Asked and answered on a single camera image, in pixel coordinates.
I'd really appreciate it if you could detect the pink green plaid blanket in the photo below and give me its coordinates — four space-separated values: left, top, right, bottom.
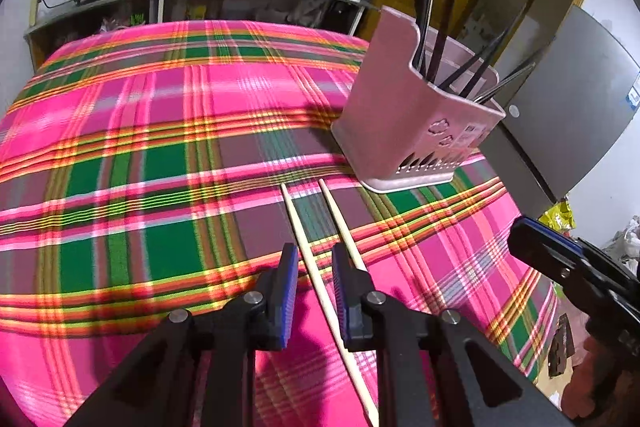
0 19 561 427

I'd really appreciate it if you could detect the yellow plastic bag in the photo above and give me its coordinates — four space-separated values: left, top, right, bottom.
542 201 577 234

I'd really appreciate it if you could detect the grey refrigerator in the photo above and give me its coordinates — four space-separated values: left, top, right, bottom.
480 4 640 204

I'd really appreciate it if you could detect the framed picture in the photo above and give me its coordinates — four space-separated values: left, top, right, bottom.
457 0 538 58

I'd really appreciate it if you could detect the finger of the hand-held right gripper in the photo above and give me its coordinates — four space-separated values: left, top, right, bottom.
514 215 640 297
506 226 593 309

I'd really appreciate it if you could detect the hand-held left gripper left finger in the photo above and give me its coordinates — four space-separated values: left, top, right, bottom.
65 243 300 427

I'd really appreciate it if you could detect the pink plastic utensil holder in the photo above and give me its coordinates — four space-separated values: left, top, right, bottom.
330 5 507 194

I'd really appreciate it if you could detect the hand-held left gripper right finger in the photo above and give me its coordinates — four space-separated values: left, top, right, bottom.
331 243 576 427

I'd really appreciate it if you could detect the person's right hand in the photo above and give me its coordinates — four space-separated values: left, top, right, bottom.
560 337 632 424

